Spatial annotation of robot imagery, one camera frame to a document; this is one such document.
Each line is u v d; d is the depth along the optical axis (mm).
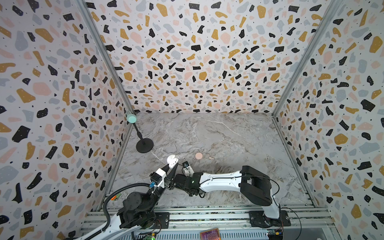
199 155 975
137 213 522
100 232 514
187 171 761
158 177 502
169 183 569
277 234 716
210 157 969
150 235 702
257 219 741
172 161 606
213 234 690
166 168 595
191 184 615
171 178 577
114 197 439
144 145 1002
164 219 733
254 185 514
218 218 763
